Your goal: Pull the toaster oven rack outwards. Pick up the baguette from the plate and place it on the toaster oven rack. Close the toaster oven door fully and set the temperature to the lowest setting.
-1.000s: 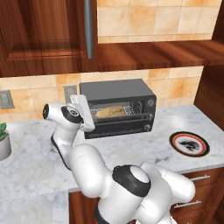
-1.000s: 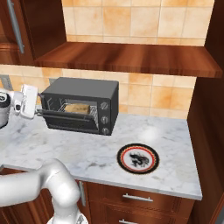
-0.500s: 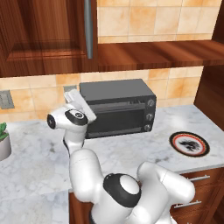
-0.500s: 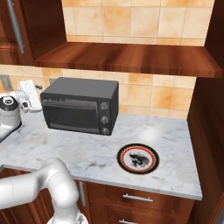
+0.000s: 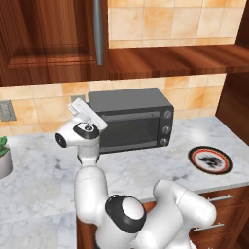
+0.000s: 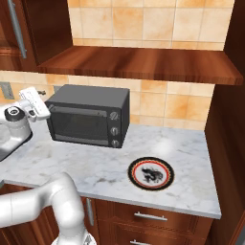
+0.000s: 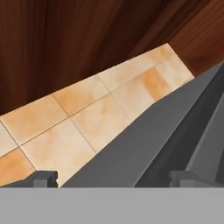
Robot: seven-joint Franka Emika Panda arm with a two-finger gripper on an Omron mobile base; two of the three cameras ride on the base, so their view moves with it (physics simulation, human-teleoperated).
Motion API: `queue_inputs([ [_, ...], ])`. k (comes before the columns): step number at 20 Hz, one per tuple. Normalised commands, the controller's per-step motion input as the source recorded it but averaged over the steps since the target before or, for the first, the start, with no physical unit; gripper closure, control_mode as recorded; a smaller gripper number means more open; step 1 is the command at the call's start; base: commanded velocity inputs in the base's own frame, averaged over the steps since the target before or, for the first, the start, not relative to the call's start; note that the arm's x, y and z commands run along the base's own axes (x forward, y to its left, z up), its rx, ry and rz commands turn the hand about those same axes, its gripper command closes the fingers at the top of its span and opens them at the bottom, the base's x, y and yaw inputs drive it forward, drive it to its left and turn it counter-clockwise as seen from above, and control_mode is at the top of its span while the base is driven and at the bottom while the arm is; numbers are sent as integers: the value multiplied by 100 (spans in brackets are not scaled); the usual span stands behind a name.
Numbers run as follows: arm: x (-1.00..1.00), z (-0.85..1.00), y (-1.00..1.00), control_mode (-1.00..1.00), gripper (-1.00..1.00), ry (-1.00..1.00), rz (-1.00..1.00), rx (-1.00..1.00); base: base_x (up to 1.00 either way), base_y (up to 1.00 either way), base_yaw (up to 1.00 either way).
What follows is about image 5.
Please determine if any dark wood wall shelf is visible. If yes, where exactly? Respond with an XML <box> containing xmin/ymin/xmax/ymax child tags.
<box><xmin>108</xmin><ymin>44</ymin><xmax>249</xmax><ymax>81</ymax></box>

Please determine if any toaster oven glass door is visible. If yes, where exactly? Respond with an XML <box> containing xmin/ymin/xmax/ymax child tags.
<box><xmin>97</xmin><ymin>110</ymin><xmax>162</xmax><ymax>154</ymax></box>

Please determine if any green plant in grey pot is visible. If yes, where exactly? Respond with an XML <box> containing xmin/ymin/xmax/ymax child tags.
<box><xmin>0</xmin><ymin>135</ymin><xmax>14</xmax><ymax>180</ymax></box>

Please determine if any round plate with red rim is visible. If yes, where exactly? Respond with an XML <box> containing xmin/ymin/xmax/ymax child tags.
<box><xmin>187</xmin><ymin>145</ymin><xmax>234</xmax><ymax>176</ymax></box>

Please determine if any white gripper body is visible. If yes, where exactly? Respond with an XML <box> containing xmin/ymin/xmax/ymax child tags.
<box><xmin>66</xmin><ymin>97</ymin><xmax>109</xmax><ymax>132</ymax></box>

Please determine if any dark wood cupboard door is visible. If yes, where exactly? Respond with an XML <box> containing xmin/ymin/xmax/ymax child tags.
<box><xmin>0</xmin><ymin>0</ymin><xmax>110</xmax><ymax>88</ymax></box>

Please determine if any silver drawer handle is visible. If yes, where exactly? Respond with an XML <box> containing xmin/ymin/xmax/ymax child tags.
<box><xmin>193</xmin><ymin>222</ymin><xmax>225</xmax><ymax>232</ymax></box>
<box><xmin>207</xmin><ymin>194</ymin><xmax>234</xmax><ymax>203</ymax></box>

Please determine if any dark grey toaster oven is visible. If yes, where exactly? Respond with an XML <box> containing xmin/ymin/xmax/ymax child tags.
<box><xmin>88</xmin><ymin>87</ymin><xmax>175</xmax><ymax>155</ymax></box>

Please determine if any dark wood drawer front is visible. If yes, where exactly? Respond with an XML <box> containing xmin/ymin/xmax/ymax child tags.
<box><xmin>199</xmin><ymin>186</ymin><xmax>249</xmax><ymax>228</ymax></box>
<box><xmin>189</xmin><ymin>210</ymin><xmax>249</xmax><ymax>249</ymax></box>

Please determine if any grey wall socket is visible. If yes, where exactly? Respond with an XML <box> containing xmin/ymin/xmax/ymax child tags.
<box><xmin>70</xmin><ymin>94</ymin><xmax>88</xmax><ymax>104</ymax></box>
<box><xmin>0</xmin><ymin>99</ymin><xmax>17</xmax><ymax>123</ymax></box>

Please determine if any toaster oven door handle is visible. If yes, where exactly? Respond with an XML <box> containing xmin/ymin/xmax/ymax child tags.
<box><xmin>102</xmin><ymin>112</ymin><xmax>160</xmax><ymax>123</ymax></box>

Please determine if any dark wood side panel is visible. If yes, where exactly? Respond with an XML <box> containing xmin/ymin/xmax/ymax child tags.
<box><xmin>215</xmin><ymin>0</ymin><xmax>249</xmax><ymax>147</ymax></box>

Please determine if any grey cupboard door handle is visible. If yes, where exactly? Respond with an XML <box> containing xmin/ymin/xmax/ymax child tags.
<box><xmin>93</xmin><ymin>0</ymin><xmax>105</xmax><ymax>66</ymax></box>

